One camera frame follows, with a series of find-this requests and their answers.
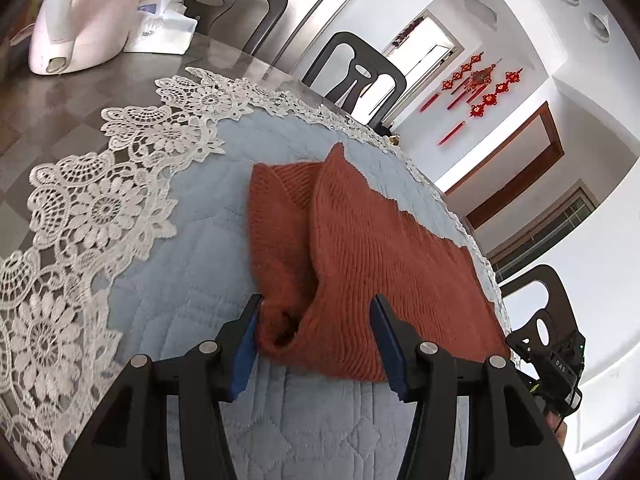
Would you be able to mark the right hand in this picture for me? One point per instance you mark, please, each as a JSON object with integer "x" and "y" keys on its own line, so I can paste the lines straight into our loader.
{"x": 557, "y": 425}

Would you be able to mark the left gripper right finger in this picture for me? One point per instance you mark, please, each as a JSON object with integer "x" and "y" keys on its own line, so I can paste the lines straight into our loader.
{"x": 509, "y": 438}

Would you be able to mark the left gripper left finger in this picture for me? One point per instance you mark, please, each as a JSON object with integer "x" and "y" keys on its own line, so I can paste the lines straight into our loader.
{"x": 126, "y": 436}

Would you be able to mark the dark chair left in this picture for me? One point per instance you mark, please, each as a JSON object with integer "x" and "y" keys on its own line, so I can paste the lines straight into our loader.
{"x": 235, "y": 0}

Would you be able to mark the pink white appliance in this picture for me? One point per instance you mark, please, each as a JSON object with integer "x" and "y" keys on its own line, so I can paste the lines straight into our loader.
{"x": 74, "y": 35}

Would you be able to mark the brown wooden door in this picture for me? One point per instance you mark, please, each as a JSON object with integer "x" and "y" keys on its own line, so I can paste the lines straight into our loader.
{"x": 509, "y": 170}

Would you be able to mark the rust orange knit sweater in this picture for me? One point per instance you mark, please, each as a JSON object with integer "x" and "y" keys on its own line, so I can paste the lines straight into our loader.
{"x": 323, "y": 244}

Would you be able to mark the red chili string decoration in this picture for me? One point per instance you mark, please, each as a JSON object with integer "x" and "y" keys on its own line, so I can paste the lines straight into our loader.
{"x": 405, "y": 33}

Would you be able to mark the white tissue box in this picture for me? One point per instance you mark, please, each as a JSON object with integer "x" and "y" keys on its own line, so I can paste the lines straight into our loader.
{"x": 161, "y": 27}

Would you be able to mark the blue quilted lace-edged mat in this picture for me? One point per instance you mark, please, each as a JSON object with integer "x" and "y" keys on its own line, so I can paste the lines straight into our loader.
{"x": 140, "y": 245}

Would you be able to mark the dark chair middle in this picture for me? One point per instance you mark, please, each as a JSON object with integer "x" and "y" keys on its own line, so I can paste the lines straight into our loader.
{"x": 365, "y": 67}

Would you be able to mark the red Chinese knot decoration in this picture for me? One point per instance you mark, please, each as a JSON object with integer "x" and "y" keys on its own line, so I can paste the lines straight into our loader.
{"x": 474, "y": 85}

